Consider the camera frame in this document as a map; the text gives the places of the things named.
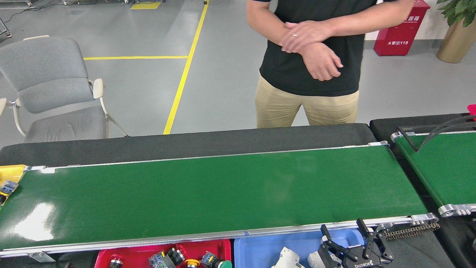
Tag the red storage crate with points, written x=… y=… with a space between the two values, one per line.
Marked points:
x=472 y=111

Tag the yellow plastic bin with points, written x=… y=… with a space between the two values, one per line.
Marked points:
x=15 y=172

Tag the blue plastic tray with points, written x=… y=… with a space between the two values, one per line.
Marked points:
x=256 y=249

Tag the potted plant in golden pot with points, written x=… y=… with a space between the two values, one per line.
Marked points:
x=455 y=44

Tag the grey padded chair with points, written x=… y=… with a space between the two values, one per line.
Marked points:
x=44 y=67

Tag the long green conveyor belt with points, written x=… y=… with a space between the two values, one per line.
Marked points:
x=223 y=193

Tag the person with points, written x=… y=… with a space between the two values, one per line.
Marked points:
x=334 y=87

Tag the red fire extinguisher box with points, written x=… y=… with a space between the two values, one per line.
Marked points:
x=401 y=33

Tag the yellow push button switch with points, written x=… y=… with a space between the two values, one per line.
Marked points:
x=192 y=263

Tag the red plastic tray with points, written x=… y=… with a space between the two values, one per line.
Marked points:
x=135 y=257

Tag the green push button switch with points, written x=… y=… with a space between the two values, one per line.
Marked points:
x=225 y=265
x=8 y=188

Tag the green conveyor with black guide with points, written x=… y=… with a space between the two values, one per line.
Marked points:
x=453 y=171

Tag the black curved guide rail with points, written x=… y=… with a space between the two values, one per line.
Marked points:
x=419 y=148

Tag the person's right hand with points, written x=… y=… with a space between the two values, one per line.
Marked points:
x=321 y=63

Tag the person's left hand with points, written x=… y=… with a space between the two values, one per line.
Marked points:
x=306 y=33

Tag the person's left forearm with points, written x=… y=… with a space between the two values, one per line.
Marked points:
x=372 y=18

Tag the white circuit breaker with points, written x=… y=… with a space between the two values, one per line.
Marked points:
x=288 y=260
x=316 y=260

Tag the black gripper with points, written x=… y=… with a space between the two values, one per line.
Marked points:
x=359 y=263

